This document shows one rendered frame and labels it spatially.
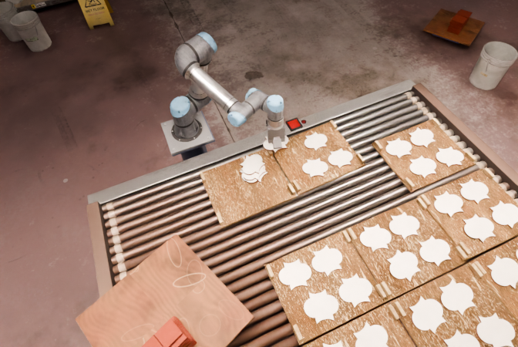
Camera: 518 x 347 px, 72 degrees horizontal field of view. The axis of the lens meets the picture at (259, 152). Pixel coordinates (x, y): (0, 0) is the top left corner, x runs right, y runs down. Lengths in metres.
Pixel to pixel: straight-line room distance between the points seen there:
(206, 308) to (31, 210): 2.25
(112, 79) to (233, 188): 2.66
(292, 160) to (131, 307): 1.04
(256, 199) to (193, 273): 0.49
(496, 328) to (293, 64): 3.02
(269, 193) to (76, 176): 2.08
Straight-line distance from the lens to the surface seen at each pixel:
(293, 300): 1.63
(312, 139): 2.02
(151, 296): 1.61
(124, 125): 3.67
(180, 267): 1.61
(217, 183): 1.89
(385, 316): 1.67
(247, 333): 1.62
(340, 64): 4.03
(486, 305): 1.83
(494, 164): 2.22
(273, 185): 1.85
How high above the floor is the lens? 2.51
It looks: 53 degrees down
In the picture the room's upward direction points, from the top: 4 degrees counter-clockwise
